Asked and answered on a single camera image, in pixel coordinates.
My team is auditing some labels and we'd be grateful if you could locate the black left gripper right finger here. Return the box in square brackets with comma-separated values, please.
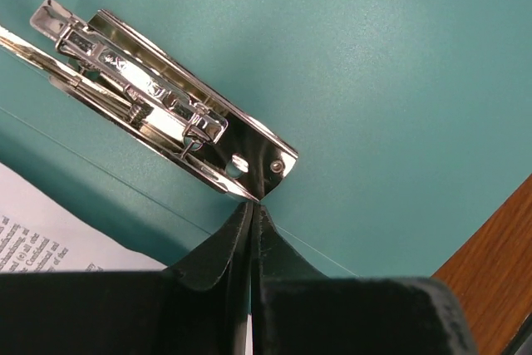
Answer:
[250, 205, 478, 354]

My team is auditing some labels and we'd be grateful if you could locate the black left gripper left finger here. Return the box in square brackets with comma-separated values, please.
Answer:
[1, 203, 252, 354]

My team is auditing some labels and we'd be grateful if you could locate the printed white paper sheet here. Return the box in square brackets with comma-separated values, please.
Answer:
[0, 165, 165, 274]

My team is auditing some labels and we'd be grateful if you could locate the green file folder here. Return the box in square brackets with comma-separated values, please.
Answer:
[1, 0, 531, 276]

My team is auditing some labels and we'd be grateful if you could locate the metal folder clip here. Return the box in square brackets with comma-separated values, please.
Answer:
[1, 0, 298, 202]

